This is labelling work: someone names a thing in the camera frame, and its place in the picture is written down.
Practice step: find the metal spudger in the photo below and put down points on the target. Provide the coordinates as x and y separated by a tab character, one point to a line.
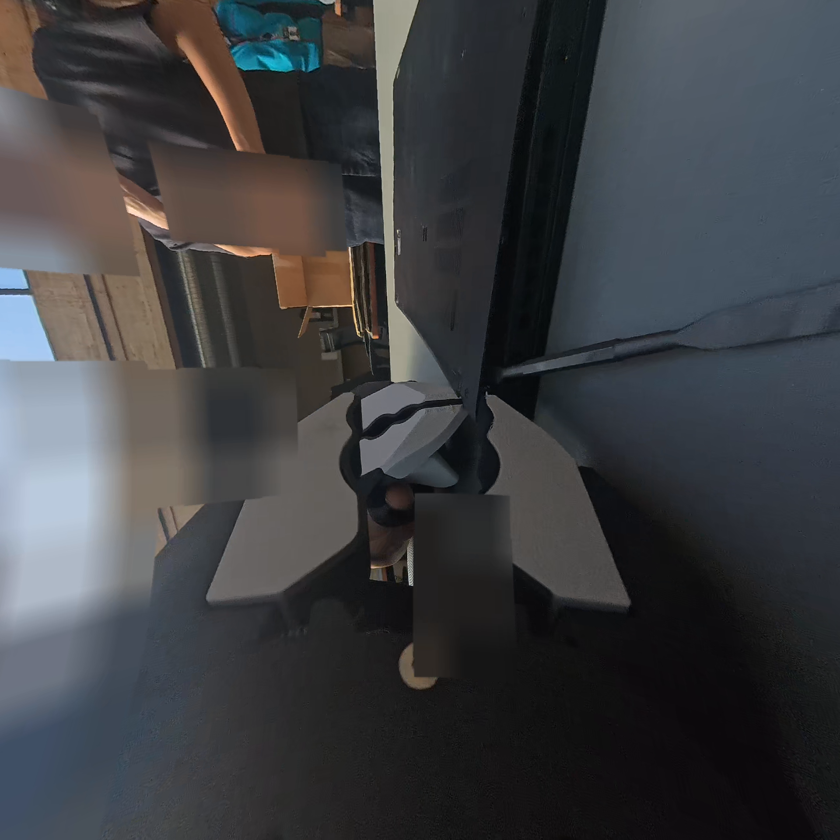
722	328

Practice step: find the metal air duct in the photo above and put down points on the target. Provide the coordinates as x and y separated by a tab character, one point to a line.
197	308

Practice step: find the teal backpack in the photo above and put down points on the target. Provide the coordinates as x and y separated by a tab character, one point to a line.
269	39

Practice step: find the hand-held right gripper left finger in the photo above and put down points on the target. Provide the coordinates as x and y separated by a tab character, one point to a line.
289	525

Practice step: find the person's left hand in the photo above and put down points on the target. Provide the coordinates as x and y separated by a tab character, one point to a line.
394	544

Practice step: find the white desk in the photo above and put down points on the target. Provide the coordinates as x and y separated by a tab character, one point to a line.
689	197

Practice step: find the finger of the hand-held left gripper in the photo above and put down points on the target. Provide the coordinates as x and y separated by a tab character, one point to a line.
413	446
400	403

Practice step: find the laptop bottom cover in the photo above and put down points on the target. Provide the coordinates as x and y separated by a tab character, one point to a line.
446	164

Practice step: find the cardboard box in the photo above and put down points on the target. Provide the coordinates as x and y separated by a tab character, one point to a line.
321	282

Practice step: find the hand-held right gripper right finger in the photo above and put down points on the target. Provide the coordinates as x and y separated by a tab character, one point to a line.
564	525

